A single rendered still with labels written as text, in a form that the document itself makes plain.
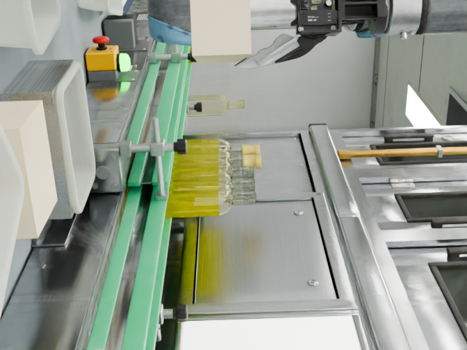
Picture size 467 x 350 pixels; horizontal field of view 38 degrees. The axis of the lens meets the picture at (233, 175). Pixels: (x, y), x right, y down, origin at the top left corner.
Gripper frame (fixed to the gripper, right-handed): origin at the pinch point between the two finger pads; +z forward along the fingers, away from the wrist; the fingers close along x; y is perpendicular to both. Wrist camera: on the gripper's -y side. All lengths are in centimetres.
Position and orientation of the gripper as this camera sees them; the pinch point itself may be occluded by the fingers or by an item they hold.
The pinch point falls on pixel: (232, 14)
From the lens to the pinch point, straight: 95.1
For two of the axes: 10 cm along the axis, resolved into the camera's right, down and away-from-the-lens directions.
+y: 0.0, 1.1, -9.9
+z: -10.0, 0.3, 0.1
